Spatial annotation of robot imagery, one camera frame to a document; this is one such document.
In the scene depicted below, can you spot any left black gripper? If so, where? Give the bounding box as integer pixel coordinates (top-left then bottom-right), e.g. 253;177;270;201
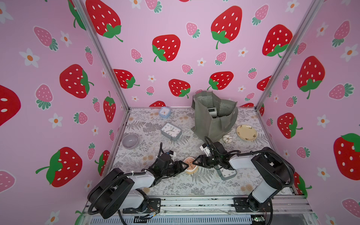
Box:
160;160;189;178

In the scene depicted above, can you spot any peach cat-face clock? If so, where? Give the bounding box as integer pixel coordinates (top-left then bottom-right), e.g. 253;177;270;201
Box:
184;157;199;174

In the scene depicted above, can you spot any large grey-green rectangular clock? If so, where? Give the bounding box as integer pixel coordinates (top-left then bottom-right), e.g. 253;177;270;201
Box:
217;168;237;181

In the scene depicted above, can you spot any grey-green canvas tote bag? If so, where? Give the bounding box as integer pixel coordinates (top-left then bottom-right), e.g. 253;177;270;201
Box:
191;91;239;142

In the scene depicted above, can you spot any white digital clock green screen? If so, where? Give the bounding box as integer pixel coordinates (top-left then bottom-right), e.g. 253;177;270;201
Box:
208;107;218;118

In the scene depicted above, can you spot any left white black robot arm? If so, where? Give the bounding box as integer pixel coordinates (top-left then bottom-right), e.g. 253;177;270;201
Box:
88;153;189;219

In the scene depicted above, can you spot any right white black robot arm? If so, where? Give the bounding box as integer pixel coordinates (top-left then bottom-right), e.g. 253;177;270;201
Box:
192;142;295;212

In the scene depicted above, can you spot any grey square analog clock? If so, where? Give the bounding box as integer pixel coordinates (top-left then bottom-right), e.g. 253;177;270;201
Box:
160;123;182;141

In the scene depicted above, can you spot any small light blue clock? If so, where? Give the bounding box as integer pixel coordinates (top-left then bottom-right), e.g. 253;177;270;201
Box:
159;106;171;119

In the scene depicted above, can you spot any small patterned round trinket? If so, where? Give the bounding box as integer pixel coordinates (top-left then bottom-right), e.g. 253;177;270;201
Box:
222;134;233;143

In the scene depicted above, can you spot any cream floral plate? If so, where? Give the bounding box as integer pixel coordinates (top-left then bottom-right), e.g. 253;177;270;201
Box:
236;124;258;141

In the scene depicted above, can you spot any lilac round dish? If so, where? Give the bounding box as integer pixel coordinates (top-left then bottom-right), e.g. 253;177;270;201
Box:
122;134;139;150

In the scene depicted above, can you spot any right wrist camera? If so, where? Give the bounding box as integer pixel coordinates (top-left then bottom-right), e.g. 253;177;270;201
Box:
200;143;211;157

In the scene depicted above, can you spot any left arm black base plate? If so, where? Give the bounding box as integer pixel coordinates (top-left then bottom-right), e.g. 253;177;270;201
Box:
122;198;161;214

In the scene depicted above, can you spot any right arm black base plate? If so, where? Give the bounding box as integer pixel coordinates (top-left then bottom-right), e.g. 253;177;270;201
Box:
232;197;272;213

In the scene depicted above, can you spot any aluminium front rail frame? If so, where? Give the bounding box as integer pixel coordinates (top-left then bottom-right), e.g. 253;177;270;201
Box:
79;195;320;225

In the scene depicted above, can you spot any left corner aluminium post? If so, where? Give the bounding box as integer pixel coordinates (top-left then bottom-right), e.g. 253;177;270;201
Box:
74;0;130;112

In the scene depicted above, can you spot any corner aluminium post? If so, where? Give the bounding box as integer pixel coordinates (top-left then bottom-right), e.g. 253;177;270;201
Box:
74;0;130;112
255;0;323;112

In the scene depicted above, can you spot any right corner aluminium post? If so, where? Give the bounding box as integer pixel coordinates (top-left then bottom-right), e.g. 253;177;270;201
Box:
255;0;323;112

